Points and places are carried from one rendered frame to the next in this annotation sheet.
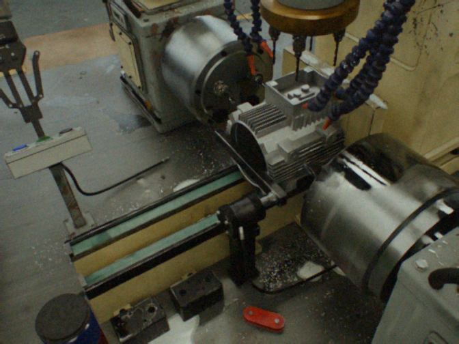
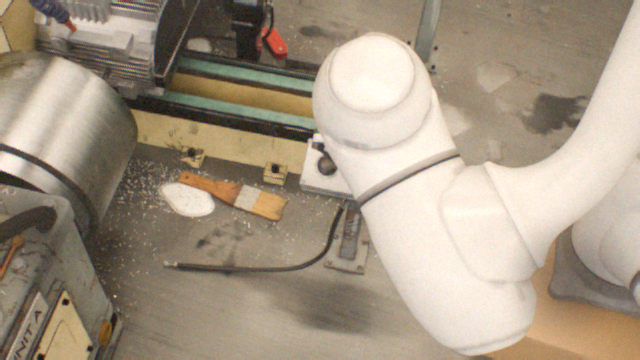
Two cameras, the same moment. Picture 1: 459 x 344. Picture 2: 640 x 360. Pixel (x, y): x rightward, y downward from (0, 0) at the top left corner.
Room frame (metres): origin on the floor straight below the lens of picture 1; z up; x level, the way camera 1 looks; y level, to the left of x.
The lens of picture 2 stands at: (1.28, 0.71, 1.87)
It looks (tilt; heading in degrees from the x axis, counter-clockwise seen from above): 54 degrees down; 215
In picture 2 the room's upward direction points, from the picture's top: 6 degrees clockwise
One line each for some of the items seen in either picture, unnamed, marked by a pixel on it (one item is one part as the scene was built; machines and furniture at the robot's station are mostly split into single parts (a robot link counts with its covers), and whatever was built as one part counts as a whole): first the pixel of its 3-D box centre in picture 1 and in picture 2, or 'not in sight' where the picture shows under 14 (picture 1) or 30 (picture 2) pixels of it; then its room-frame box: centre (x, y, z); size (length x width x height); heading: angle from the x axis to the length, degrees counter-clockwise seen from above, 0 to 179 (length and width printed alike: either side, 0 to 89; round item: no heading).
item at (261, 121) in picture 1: (283, 138); (114, 30); (0.78, -0.13, 1.02); 0.20 x 0.19 x 0.19; 119
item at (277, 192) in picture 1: (247, 165); (184, 31); (0.70, -0.04, 1.01); 0.26 x 0.04 x 0.03; 29
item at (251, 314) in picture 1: (263, 319); (275, 43); (0.45, -0.05, 0.81); 0.09 x 0.03 x 0.02; 68
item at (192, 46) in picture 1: (207, 63); (20, 182); (1.09, 0.04, 1.04); 0.37 x 0.25 x 0.25; 29
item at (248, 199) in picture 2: not in sight; (231, 193); (0.79, 0.15, 0.80); 0.21 x 0.05 x 0.01; 111
